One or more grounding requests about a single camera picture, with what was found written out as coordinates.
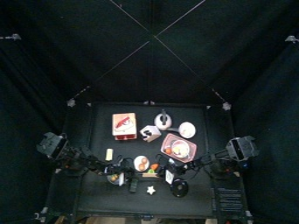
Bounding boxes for white toy kettle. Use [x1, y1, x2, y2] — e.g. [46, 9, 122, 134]
[154, 108, 174, 131]

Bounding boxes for black round disc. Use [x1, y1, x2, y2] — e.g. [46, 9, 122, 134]
[170, 178, 191, 199]

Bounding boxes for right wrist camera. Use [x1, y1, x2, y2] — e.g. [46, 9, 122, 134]
[164, 170, 175, 185]

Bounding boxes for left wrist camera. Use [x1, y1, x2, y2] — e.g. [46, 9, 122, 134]
[116, 172, 127, 187]

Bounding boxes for pink toy tray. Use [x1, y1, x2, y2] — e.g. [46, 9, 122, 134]
[160, 133, 199, 164]

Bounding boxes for round pale toy plate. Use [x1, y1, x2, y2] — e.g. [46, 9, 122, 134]
[171, 139, 192, 159]

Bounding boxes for white oval plate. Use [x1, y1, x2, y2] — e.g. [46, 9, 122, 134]
[132, 155, 151, 172]

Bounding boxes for thin white cord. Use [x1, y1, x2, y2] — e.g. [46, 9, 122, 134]
[72, 0, 207, 100]
[107, 0, 230, 103]

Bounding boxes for white text label sticker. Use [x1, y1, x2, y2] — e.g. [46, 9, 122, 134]
[215, 186, 244, 214]

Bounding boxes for grey toy pot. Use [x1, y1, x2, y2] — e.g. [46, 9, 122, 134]
[106, 172, 122, 186]

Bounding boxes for toy fried egg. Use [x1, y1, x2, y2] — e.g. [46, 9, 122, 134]
[172, 144, 186, 156]

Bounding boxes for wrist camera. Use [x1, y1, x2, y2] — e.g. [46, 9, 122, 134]
[116, 172, 127, 187]
[164, 170, 175, 185]

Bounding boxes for pale wooden knife block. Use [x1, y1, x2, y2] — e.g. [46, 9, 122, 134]
[140, 124, 163, 144]

